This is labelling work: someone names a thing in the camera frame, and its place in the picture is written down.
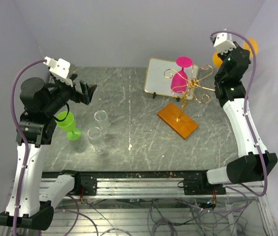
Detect clear glass flute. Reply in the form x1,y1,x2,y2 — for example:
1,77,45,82
94,110,110,136
87,127,105,154

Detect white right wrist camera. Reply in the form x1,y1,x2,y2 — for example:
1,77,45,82
214,32,236,54

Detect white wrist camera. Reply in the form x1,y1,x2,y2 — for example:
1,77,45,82
44,57,75,87
214,32,236,54

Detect clear glass rear flute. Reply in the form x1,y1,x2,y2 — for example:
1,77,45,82
94,110,110,136

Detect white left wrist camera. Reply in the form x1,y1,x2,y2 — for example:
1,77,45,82
44,57,75,87

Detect aluminium rail frame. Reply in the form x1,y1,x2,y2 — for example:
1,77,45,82
0,177,277,236

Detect pink plastic wine glass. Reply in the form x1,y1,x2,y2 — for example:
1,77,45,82
171,56,193,95

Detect loose cables under table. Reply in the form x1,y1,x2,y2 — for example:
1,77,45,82
62,194,252,236

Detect orange plastic wine glass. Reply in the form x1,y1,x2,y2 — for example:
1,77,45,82
213,38,259,67

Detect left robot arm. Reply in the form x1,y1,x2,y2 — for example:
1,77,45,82
0,77,97,231

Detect gold framed mirror tray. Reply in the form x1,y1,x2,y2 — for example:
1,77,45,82
144,58,199,102

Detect green plastic wine glass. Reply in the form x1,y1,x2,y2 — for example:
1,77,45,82
56,112,81,141

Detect clear glass front flute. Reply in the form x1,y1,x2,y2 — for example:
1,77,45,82
87,127,105,154

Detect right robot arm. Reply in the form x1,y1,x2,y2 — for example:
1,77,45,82
198,47,278,195

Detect gold wire wine glass rack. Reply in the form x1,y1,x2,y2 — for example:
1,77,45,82
157,75,214,140

